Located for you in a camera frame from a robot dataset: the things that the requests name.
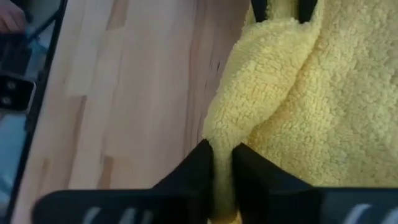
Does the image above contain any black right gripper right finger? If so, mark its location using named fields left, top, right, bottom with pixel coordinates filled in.
left=231, top=142, right=398, bottom=224

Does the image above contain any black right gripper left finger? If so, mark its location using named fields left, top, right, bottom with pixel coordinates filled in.
left=30, top=139, right=215, bottom=224

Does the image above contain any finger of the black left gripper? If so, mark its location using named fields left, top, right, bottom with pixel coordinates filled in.
left=297, top=0, right=319, bottom=24
left=250, top=0, right=269, bottom=24

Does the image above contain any yellow microfiber towel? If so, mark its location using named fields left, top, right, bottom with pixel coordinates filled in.
left=201, top=0, right=398, bottom=224

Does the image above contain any person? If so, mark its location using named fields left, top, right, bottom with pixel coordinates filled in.
left=0, top=111, right=29, bottom=215

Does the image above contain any person's hand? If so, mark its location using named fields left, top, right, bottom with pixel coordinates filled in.
left=0, top=0, right=27, bottom=34

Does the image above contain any black aluminium table frame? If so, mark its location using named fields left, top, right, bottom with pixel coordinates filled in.
left=4, top=0, right=69, bottom=224

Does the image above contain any black table-level camera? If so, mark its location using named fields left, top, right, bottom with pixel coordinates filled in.
left=0, top=73, right=35, bottom=112

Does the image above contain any black teleoperation handle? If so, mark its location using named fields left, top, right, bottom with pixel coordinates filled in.
left=0, top=30, right=34, bottom=77

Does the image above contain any black camera cable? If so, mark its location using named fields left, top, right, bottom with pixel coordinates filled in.
left=26, top=11, right=62, bottom=41

